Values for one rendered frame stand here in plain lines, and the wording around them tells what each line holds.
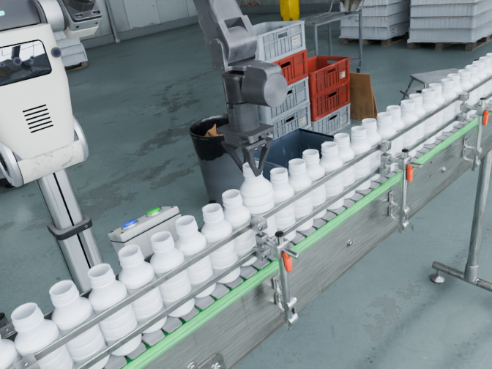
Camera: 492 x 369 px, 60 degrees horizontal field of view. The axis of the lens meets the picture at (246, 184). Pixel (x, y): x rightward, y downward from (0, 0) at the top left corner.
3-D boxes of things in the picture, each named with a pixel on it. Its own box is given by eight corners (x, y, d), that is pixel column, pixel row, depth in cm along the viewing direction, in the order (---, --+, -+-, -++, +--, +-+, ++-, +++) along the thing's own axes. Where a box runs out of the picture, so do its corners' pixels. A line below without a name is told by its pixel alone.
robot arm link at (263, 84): (244, 29, 79) (207, 38, 74) (291, 28, 71) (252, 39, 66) (252, 93, 84) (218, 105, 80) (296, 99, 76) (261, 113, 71)
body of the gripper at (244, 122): (241, 127, 89) (236, 91, 86) (276, 135, 82) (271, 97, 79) (217, 137, 85) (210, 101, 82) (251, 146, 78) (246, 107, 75)
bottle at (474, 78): (476, 110, 152) (481, 63, 144) (476, 116, 147) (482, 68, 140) (457, 110, 154) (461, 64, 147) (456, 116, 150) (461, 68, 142)
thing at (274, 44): (261, 67, 310) (257, 36, 300) (220, 65, 335) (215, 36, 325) (307, 48, 348) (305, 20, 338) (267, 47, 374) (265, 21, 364)
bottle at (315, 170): (296, 216, 105) (292, 154, 98) (310, 205, 109) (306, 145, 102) (318, 222, 102) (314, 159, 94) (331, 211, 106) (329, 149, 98)
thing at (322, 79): (312, 98, 377) (311, 73, 367) (277, 94, 404) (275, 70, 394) (351, 80, 412) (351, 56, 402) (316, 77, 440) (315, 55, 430)
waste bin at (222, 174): (232, 230, 287) (217, 142, 258) (192, 210, 318) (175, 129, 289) (279, 202, 312) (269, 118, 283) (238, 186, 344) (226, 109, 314)
